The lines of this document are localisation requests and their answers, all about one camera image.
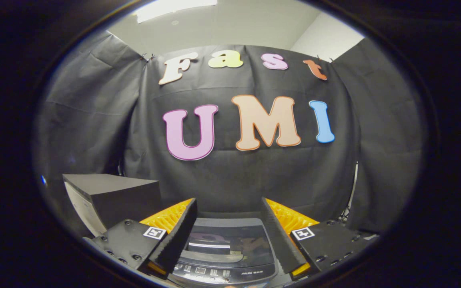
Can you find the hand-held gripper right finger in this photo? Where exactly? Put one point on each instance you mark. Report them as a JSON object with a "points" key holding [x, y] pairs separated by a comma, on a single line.
{"points": [[277, 240]]}

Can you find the grey washing machine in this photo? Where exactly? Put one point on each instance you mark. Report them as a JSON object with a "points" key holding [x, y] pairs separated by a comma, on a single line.
{"points": [[214, 274]]}

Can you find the black backdrop cloth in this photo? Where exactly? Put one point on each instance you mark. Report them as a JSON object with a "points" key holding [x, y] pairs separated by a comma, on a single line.
{"points": [[254, 180]]}

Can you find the dark washing machine lid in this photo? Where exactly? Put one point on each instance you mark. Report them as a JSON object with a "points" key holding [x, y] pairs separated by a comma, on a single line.
{"points": [[230, 240]]}

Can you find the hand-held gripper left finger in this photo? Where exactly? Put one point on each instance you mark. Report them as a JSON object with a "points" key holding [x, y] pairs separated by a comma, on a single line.
{"points": [[179, 236]]}

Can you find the dark cabinet with beige front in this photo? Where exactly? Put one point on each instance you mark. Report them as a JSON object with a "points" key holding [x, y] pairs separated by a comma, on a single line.
{"points": [[126, 200]]}

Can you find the thin metal stand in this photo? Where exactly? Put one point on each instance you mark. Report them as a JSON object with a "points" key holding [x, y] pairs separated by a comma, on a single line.
{"points": [[349, 210]]}

